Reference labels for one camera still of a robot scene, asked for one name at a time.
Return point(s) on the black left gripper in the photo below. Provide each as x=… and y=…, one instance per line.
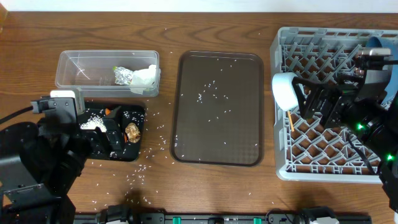
x=106, y=145

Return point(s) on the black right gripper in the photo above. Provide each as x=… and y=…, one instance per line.
x=338, y=98

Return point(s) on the light blue rice bowl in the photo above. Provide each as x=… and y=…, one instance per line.
x=283, y=91

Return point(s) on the brown food piece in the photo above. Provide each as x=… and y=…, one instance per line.
x=133, y=133

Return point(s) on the yellow green snack wrapper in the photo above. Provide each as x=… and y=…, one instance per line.
x=123, y=76

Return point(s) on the white napkin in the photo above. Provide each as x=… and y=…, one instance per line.
x=142, y=79

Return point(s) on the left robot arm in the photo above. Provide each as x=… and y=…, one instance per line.
x=40, y=162

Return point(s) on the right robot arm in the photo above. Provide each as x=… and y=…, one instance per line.
x=354, y=103

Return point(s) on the grey dishwasher rack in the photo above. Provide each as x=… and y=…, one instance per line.
x=311, y=152

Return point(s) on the black plastic tray bin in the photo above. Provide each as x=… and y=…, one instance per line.
x=130, y=114

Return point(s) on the pile of white rice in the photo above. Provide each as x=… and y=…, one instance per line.
x=93, y=122

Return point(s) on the clear plastic bin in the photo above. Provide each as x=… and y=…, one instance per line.
x=91, y=71

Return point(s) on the brown serving tray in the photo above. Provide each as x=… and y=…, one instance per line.
x=219, y=109

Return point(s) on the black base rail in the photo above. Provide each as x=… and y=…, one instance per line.
x=217, y=218

